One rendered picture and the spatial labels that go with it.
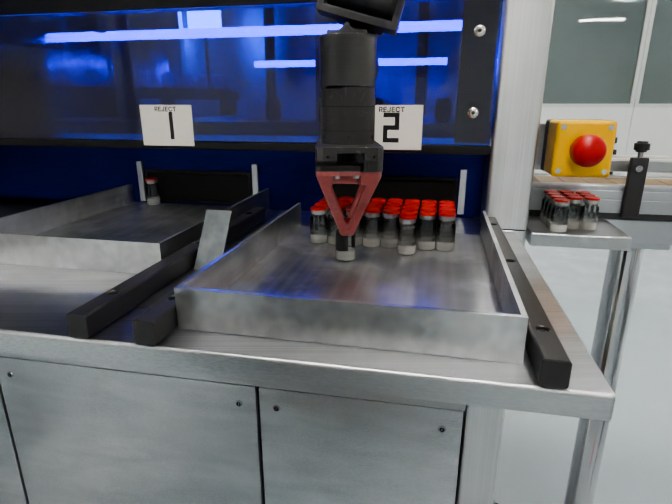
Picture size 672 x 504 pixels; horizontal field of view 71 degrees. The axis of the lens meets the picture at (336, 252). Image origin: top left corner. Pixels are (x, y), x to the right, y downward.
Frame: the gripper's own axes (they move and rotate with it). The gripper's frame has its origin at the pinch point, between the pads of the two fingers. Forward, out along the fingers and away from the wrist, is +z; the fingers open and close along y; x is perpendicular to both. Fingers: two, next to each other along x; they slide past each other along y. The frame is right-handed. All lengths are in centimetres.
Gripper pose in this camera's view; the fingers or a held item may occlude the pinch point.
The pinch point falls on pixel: (346, 225)
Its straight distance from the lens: 53.3
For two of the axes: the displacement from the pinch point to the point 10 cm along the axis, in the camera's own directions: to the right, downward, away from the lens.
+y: -0.4, -3.1, 9.5
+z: 0.0, 9.5, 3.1
